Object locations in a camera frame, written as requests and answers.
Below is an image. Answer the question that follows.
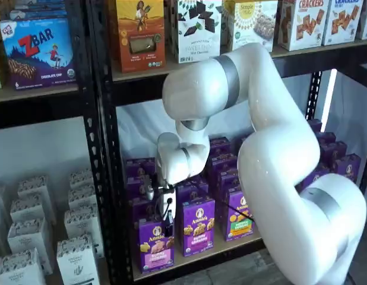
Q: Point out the white mint chocolate box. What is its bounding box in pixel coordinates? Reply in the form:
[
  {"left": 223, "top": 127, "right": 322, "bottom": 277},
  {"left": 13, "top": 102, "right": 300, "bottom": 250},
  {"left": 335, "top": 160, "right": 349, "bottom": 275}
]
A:
[{"left": 168, "top": 0, "right": 222, "bottom": 65}]

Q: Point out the purple Annie's box pink patch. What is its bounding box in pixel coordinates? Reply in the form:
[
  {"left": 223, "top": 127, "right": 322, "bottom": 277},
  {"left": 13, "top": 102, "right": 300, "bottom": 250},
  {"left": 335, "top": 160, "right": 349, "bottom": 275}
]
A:
[
  {"left": 126, "top": 176, "right": 156, "bottom": 200},
  {"left": 138, "top": 217, "right": 175, "bottom": 274},
  {"left": 129, "top": 195, "right": 166, "bottom": 222},
  {"left": 125, "top": 157, "right": 157, "bottom": 179}
]

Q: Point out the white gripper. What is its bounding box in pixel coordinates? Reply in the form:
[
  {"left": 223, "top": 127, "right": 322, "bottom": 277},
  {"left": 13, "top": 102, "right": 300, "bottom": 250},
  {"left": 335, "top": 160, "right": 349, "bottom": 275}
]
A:
[{"left": 159, "top": 185, "right": 176, "bottom": 239}]

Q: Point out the white patterned carton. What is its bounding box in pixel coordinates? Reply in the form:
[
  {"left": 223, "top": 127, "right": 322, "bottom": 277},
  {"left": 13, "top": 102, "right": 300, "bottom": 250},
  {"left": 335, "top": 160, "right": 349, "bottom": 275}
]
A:
[
  {"left": 67, "top": 186, "right": 98, "bottom": 213},
  {"left": 0, "top": 185, "right": 11, "bottom": 217},
  {"left": 64, "top": 203, "right": 105, "bottom": 258},
  {"left": 10, "top": 196, "right": 55, "bottom": 226},
  {"left": 69, "top": 168, "right": 94, "bottom": 191},
  {"left": 17, "top": 174, "right": 57, "bottom": 225},
  {"left": 0, "top": 248, "right": 48, "bottom": 285},
  {"left": 7, "top": 218, "right": 53, "bottom": 276},
  {"left": 56, "top": 234, "right": 100, "bottom": 285}
]

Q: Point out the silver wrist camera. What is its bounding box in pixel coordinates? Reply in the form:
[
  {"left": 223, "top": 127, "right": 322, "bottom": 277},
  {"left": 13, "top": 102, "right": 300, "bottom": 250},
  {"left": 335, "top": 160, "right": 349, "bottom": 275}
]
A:
[{"left": 144, "top": 177, "right": 156, "bottom": 202}]

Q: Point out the orange snack box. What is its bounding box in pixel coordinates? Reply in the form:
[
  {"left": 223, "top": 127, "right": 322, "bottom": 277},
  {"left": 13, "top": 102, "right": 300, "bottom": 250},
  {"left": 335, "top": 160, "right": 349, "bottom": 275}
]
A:
[{"left": 108, "top": 0, "right": 167, "bottom": 74}]

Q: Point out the white Simple Mills box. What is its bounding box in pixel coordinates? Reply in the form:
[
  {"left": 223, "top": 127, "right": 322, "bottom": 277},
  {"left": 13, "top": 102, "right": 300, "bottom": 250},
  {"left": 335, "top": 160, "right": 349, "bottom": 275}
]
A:
[{"left": 223, "top": 0, "right": 276, "bottom": 53}]

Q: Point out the white backdrop sheet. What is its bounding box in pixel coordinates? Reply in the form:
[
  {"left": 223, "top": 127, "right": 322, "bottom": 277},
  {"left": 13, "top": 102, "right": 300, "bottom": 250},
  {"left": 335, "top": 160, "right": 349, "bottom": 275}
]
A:
[{"left": 116, "top": 69, "right": 336, "bottom": 167}]

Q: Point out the black metal shelf rack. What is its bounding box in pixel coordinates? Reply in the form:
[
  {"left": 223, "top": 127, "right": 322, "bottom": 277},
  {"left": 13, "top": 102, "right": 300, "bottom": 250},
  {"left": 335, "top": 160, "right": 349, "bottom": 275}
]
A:
[
  {"left": 0, "top": 0, "right": 113, "bottom": 285},
  {"left": 85, "top": 0, "right": 367, "bottom": 285}
]

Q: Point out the purple Annie's snack box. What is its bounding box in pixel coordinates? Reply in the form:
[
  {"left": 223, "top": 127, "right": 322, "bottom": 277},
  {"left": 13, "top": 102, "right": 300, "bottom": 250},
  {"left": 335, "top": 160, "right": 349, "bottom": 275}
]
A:
[
  {"left": 308, "top": 119, "right": 322, "bottom": 134},
  {"left": 315, "top": 132, "right": 337, "bottom": 147},
  {"left": 331, "top": 153, "right": 362, "bottom": 182},
  {"left": 318, "top": 141, "right": 347, "bottom": 163},
  {"left": 298, "top": 165, "right": 330, "bottom": 191}
]

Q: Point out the blue ZBar snack box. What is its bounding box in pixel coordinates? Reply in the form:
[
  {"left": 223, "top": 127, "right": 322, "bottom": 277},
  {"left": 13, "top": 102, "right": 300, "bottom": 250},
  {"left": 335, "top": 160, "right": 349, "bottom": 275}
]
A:
[{"left": 0, "top": 18, "right": 78, "bottom": 91}]

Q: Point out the purple Annie's box magenta patch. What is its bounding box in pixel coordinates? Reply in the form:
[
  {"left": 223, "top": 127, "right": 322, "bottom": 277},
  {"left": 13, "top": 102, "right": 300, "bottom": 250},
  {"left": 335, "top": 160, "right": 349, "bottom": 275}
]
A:
[
  {"left": 182, "top": 197, "right": 216, "bottom": 258},
  {"left": 175, "top": 179, "right": 210, "bottom": 205}
]

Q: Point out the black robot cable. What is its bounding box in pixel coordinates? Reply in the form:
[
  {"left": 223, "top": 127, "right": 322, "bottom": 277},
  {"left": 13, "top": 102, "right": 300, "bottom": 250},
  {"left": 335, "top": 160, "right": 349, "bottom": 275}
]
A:
[{"left": 155, "top": 179, "right": 257, "bottom": 223}]

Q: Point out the purple Annie's box green patch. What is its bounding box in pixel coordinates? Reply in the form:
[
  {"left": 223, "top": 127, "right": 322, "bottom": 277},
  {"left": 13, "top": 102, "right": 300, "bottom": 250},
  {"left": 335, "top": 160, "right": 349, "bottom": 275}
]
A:
[
  {"left": 208, "top": 137, "right": 231, "bottom": 160},
  {"left": 226, "top": 185, "right": 256, "bottom": 242},
  {"left": 217, "top": 167, "right": 243, "bottom": 194},
  {"left": 207, "top": 154, "right": 239, "bottom": 178}
]

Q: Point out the wooden shelf board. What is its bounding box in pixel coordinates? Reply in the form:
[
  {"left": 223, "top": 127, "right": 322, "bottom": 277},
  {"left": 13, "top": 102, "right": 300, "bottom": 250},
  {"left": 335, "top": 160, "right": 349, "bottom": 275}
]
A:
[
  {"left": 112, "top": 38, "right": 367, "bottom": 83},
  {"left": 96, "top": 256, "right": 110, "bottom": 285},
  {"left": 0, "top": 83, "right": 80, "bottom": 104},
  {"left": 132, "top": 228, "right": 264, "bottom": 281}
]

